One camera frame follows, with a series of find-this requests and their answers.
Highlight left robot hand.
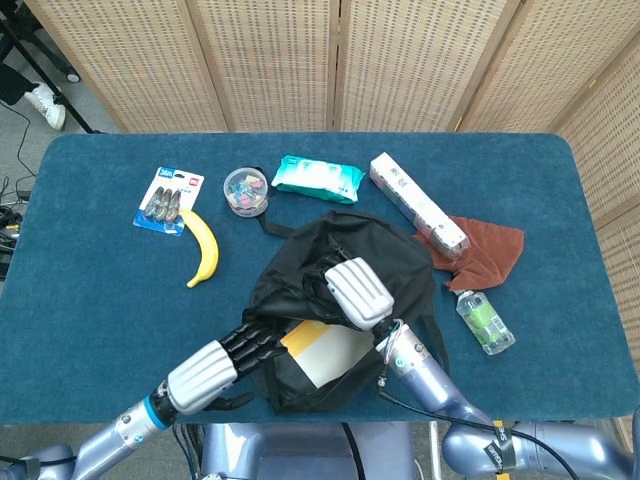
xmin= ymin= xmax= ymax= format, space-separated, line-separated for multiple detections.
xmin=166 ymin=319 xmax=287 ymax=416

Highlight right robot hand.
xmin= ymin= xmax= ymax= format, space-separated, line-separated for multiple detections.
xmin=299 ymin=252 xmax=396 ymax=332

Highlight black fabric backpack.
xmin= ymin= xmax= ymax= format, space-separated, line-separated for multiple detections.
xmin=241 ymin=209 xmax=451 ymax=415

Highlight long pocket tissue multipack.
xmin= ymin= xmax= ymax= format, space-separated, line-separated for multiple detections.
xmin=369 ymin=151 xmax=471 ymax=260

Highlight blue table cover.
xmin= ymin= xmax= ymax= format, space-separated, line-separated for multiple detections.
xmin=0 ymin=131 xmax=634 ymax=426

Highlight green wet wipes pack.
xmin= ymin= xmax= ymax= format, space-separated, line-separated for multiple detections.
xmin=270 ymin=154 xmax=368 ymax=205

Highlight blue-grey robot torso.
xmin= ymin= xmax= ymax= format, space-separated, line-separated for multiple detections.
xmin=199 ymin=422 xmax=444 ymax=480

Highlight clear green-label water bottle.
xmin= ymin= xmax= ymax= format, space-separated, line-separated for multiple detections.
xmin=455 ymin=289 xmax=517 ymax=357

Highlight yellow banana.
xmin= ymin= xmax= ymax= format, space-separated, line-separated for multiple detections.
xmin=179 ymin=208 xmax=220 ymax=289

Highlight brown cloth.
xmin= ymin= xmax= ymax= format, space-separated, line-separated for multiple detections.
xmin=414 ymin=214 xmax=526 ymax=294

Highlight round clear tub of clips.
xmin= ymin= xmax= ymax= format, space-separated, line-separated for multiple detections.
xmin=222 ymin=167 xmax=271 ymax=219

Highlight white shoe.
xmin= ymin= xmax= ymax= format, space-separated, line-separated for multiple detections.
xmin=23 ymin=82 xmax=67 ymax=131

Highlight black tripod stand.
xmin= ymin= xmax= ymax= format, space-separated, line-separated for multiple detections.
xmin=0 ymin=0 xmax=104 ymax=135

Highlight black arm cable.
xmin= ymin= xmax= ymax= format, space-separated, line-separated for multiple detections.
xmin=377 ymin=384 xmax=594 ymax=480

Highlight floor cables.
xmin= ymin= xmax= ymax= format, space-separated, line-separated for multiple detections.
xmin=0 ymin=172 xmax=37 ymax=281

